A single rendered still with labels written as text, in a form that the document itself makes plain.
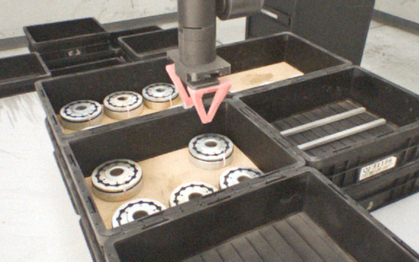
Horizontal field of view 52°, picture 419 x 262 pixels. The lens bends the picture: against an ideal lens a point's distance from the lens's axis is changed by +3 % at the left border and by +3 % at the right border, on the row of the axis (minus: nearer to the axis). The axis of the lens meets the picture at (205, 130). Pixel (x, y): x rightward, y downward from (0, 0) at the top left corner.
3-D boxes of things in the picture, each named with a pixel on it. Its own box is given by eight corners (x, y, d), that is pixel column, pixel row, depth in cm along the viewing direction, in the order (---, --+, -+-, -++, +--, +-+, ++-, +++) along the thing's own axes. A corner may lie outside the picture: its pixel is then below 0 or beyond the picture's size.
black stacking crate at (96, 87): (69, 184, 93) (60, 141, 87) (44, 121, 115) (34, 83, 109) (226, 137, 108) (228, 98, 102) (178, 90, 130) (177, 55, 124)
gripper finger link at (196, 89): (211, 105, 73) (212, 54, 68) (231, 124, 68) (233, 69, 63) (175, 113, 71) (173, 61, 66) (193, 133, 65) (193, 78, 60)
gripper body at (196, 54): (201, 54, 72) (201, 10, 68) (231, 76, 64) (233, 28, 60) (166, 61, 69) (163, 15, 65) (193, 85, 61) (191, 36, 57)
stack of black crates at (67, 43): (52, 119, 243) (33, 44, 218) (40, 97, 265) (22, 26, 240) (119, 102, 259) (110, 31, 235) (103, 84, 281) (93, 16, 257)
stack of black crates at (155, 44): (145, 134, 230) (137, 57, 206) (125, 110, 252) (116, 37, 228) (209, 116, 247) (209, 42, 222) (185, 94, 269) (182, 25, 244)
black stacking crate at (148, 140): (110, 290, 71) (101, 241, 64) (70, 185, 93) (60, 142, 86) (301, 210, 86) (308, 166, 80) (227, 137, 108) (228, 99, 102)
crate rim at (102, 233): (102, 250, 65) (100, 239, 64) (60, 149, 87) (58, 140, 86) (308, 173, 81) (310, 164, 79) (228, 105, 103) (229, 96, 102)
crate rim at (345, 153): (308, 173, 81) (310, 164, 79) (228, 105, 103) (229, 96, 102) (454, 122, 96) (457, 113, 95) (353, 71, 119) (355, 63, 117)
